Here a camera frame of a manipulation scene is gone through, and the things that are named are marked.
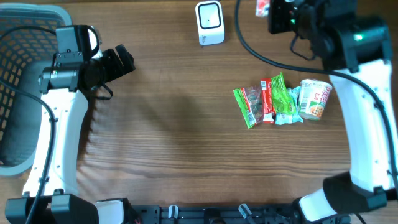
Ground small red tissue pack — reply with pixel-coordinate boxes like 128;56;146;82
256;0;271;17

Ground cup noodles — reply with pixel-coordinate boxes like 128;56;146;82
298;79;333;120

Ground green gummy candy bag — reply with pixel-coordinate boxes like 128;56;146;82
233;73;296;129

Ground red chocolate wafer bar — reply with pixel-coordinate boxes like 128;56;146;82
261;78;274;124

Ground teal snack packet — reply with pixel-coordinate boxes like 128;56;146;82
275;86;303;125

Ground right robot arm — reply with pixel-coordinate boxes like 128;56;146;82
268;1;397;223

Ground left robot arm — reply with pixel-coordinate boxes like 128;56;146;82
5;25;139;223

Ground white barcode scanner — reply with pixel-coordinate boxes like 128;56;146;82
195;1;225;46

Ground grey plastic mesh basket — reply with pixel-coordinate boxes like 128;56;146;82
1;3;72;177

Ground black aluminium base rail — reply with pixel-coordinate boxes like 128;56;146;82
126;203;306;224

